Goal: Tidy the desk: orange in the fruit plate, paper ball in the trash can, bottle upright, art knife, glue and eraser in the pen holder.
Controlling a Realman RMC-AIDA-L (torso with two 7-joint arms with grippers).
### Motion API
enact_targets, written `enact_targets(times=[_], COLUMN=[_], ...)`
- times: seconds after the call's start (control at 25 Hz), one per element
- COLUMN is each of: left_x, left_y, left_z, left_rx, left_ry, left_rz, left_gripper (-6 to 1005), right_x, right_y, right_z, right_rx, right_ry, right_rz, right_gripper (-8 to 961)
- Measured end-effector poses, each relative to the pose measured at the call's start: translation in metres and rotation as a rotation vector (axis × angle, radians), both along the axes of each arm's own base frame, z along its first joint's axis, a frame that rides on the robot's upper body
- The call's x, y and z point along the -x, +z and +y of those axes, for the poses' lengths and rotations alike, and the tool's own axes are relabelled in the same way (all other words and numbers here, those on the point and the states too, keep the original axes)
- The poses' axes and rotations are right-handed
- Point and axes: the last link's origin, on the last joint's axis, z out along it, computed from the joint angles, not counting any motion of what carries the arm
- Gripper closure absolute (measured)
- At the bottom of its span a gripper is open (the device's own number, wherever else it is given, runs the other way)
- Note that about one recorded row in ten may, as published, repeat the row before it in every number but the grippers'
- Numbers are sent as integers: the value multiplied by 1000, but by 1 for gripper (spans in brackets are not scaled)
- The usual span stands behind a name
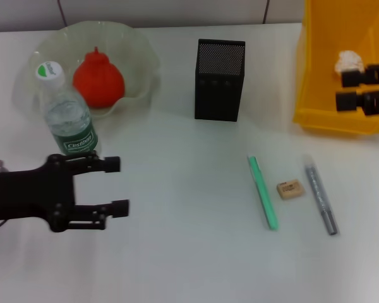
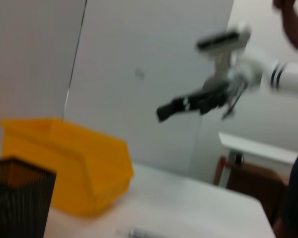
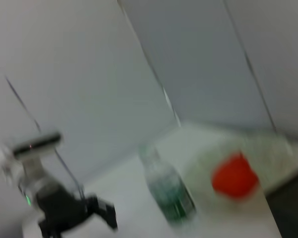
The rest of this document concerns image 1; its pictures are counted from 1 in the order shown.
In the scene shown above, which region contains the beige eraser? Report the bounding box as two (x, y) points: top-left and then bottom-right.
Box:
(275, 179), (305, 200)

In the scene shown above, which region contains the green pen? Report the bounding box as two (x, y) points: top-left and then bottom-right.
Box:
(247, 155), (279, 231)

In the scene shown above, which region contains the black mesh pen holder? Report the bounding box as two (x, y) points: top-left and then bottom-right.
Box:
(195, 39), (246, 122)

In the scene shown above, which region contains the orange fruit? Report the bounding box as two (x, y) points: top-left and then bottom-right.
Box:
(72, 46), (126, 109)

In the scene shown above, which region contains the silver marker pen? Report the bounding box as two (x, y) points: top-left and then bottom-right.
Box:
(304, 154), (339, 236)

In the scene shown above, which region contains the white paper ball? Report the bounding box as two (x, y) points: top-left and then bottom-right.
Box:
(334, 50), (366, 76)

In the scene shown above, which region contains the clear green-label water bottle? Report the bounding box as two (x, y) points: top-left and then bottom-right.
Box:
(35, 60), (99, 156)

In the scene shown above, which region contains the yellow plastic bin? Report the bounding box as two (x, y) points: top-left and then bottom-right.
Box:
(292, 0), (379, 136)

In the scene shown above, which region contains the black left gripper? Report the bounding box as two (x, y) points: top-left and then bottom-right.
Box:
(0, 153), (129, 234)

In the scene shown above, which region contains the green glass fruit plate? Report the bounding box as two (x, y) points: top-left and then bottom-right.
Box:
(14, 20), (161, 118)

